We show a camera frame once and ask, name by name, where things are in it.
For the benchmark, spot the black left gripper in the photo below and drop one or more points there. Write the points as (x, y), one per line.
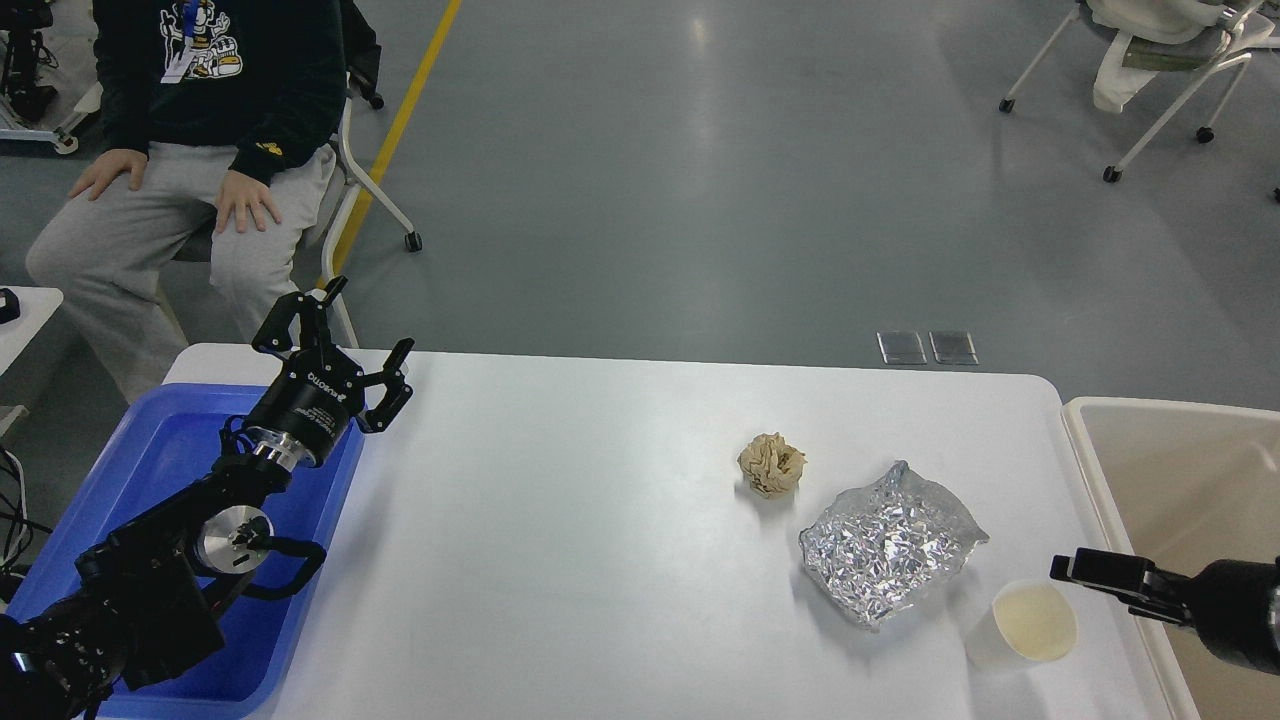
(319, 388)

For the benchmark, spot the white paper cup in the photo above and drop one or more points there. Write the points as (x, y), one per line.
(1027, 624)

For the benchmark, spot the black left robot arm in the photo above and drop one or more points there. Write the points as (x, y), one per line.
(152, 593)

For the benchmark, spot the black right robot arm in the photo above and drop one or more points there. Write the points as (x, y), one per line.
(1231, 605)

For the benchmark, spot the blue plastic bin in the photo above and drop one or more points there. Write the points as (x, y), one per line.
(165, 442)

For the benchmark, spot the seated person in dark hoodie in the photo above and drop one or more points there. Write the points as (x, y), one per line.
(214, 113)

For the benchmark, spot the white side table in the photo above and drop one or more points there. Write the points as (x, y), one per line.
(25, 362)

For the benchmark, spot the white chair under person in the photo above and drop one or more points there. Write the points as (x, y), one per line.
(363, 55)

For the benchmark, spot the black object on side table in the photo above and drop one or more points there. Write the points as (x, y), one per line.
(10, 308)

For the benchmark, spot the crumpled brown paper ball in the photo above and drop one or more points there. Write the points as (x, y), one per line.
(771, 466)

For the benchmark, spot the equipment stand top left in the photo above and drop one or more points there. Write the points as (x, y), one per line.
(50, 85)

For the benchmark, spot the metal floor plate left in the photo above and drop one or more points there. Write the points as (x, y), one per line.
(901, 348)

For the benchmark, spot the metal floor plate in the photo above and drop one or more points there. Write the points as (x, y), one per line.
(954, 348)
(901, 348)

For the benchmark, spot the crumpled aluminium foil tray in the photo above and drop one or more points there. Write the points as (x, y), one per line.
(877, 550)

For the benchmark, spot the metal floor plate right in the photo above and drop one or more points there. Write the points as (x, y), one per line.
(954, 348)

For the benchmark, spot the beige plastic bin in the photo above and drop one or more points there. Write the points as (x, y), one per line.
(1185, 484)

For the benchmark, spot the white chair with clothes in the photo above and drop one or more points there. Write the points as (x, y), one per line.
(1147, 38)

